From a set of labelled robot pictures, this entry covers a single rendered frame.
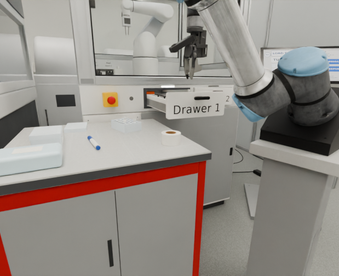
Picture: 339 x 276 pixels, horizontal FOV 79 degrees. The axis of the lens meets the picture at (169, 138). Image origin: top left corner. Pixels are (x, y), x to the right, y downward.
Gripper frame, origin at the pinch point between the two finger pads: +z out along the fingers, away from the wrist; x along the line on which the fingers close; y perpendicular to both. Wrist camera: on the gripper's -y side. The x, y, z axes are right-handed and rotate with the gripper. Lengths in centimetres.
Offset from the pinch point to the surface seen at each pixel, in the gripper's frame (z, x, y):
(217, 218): 100, 10, 36
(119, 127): 21.3, -1.7, -33.2
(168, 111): 13.9, -11.0, -14.2
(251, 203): 97, 11, 68
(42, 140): 19, -17, -60
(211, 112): 15.4, -11.0, 6.8
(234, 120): 30, 22, 51
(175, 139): 19.8, -28.3, -19.1
